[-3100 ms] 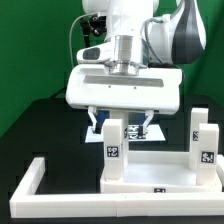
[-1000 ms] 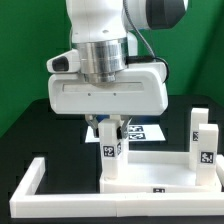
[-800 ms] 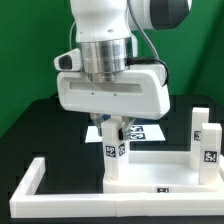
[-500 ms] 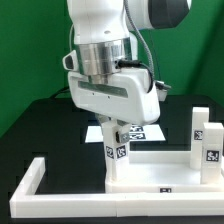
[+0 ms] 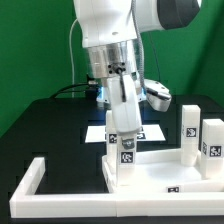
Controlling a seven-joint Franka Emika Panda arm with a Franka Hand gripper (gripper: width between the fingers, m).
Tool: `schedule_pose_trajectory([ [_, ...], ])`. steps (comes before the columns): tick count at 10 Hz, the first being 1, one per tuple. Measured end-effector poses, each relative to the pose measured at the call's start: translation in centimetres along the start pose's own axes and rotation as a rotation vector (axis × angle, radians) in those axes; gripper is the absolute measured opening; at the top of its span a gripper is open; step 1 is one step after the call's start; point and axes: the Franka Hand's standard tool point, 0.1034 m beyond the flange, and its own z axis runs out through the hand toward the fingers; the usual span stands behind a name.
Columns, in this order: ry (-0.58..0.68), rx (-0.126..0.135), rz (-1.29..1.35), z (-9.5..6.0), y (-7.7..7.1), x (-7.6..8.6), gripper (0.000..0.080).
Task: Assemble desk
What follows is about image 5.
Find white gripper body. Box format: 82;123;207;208
107;75;172;134

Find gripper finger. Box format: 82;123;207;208
121;134;136;150

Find white desk top tray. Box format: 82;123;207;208
102;148;224;194

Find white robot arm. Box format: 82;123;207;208
73;0;202;150

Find fiducial marker sheet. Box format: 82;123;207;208
85;124;165;143

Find white L-shaped fence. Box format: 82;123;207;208
9;157;224;218

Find black cables at base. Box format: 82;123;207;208
49;82;101;100

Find white camera cable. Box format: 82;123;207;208
68;18;79;98

